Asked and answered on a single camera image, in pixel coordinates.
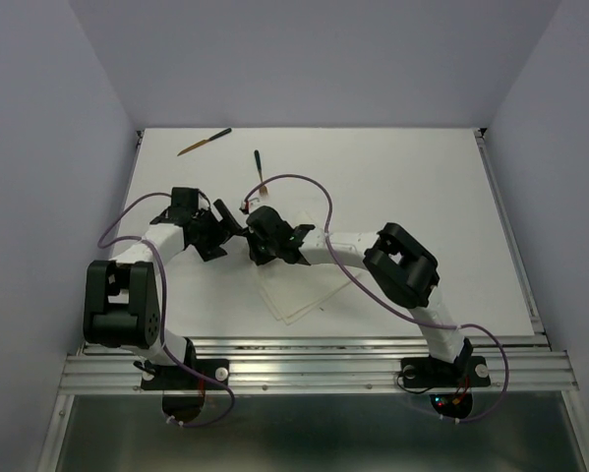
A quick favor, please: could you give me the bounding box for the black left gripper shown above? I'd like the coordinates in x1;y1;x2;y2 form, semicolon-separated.
192;200;242;262

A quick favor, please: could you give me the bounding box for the white cloth napkin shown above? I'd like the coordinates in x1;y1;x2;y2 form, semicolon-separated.
257;209;369;326

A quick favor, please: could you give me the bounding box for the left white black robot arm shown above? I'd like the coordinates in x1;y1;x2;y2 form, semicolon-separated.
83;188;242;390

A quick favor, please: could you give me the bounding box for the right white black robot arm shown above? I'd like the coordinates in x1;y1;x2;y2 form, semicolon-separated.
243;221;472;384

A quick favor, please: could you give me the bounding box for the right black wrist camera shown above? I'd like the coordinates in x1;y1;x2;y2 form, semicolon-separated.
243;206;316;266

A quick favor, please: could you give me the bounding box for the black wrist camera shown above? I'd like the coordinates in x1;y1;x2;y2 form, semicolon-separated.
150;187;210;227
243;206;316;266

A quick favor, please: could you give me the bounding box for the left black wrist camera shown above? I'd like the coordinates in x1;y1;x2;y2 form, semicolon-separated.
150;187;210;227

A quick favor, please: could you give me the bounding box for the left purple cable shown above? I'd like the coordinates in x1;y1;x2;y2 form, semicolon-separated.
96;192;237;428

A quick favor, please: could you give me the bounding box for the purple cable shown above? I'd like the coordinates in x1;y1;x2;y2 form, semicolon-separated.
96;192;237;428
238;173;509;425

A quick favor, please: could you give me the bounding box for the gold fork green handle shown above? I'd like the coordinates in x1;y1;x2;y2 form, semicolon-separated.
254;149;269;199

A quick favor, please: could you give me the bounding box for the gold knife green handle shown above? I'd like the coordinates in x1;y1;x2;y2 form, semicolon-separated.
176;128;233;156

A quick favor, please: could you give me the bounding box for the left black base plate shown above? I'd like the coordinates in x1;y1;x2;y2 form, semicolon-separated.
133;359;230;391

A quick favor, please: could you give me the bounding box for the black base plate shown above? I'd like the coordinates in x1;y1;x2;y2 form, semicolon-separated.
399;356;491;389
133;359;230;391

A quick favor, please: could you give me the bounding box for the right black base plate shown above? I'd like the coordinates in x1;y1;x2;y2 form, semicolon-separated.
399;356;491;389

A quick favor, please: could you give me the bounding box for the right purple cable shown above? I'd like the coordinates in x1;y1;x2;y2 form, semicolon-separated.
238;173;509;425

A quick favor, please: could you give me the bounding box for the aluminium rail frame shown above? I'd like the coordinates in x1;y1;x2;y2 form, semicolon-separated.
37;127;589;472

